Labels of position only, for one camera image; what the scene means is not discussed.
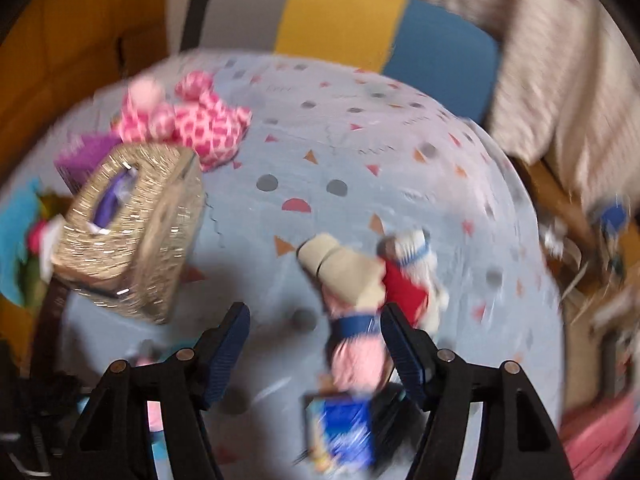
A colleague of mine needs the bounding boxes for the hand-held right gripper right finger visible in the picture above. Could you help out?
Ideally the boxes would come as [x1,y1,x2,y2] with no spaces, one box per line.
[381,302,573,480]

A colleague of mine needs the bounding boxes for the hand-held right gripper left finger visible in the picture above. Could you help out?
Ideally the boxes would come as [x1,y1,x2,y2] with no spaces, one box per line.
[52,302,251,480]

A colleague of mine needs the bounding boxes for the pink towel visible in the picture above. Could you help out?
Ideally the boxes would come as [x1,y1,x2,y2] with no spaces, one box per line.
[322,280,393,393]

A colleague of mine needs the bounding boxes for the red dressed plush doll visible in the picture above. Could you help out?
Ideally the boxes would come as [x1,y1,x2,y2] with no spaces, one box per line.
[377,230,451,333]

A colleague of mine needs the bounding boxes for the large blue plush toy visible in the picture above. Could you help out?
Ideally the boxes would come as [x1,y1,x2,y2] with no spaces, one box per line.
[0,180,56,308]

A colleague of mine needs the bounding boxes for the blue tissue packet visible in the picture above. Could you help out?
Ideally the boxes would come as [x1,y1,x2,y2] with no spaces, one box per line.
[304,392,377,473]

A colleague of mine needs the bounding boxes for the ornate silver tissue box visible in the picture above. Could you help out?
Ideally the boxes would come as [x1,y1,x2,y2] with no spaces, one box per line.
[50,142,207,326]

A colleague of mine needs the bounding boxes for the pink cloth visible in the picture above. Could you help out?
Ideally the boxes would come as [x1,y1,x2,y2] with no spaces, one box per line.
[560,395,636,480]

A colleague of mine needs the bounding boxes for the pink spotted plush toy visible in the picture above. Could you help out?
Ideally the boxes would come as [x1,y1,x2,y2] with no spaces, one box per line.
[112,71,253,173]

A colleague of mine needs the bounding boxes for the purple cardboard box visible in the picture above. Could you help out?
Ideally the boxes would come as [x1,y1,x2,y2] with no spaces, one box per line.
[54,132,126,196]

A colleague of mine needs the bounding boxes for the blue stool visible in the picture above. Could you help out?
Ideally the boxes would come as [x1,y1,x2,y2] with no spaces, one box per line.
[597,202,630,233]

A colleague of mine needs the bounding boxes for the pink printed curtain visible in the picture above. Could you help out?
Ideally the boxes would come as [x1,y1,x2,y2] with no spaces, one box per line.
[365,0,640,201]

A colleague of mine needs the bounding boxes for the grey yellow blue chair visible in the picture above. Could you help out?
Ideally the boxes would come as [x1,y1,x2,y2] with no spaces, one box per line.
[197,0,501,123]

